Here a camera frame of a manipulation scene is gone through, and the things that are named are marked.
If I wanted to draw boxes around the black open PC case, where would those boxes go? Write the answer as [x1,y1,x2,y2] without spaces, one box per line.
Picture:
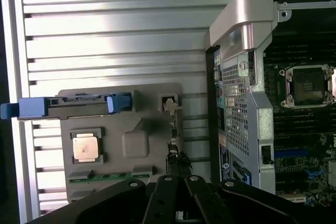
[203,0,336,206]

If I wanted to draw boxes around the blue expansion slot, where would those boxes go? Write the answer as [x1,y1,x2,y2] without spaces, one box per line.
[274,149,309,158]

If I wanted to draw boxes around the grey parts rack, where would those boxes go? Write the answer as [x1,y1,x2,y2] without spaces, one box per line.
[57,82,190,205]

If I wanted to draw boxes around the silver CPU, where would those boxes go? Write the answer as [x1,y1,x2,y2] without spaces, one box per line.
[72,134,102,161]

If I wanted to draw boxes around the green RAM stick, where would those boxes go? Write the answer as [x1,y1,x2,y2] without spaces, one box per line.
[68,173,158,185]

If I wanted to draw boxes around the CPU socket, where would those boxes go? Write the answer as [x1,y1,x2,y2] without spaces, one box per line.
[278,63,336,108]

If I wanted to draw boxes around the green motherboard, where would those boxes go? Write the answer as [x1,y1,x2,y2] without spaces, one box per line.
[262,48,336,206]

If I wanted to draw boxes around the hard disk with blue bracket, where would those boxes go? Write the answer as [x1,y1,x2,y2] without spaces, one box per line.
[0,91,133,121]

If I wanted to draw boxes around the silver chipset heatsink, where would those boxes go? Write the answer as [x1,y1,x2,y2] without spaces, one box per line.
[324,159,336,177]

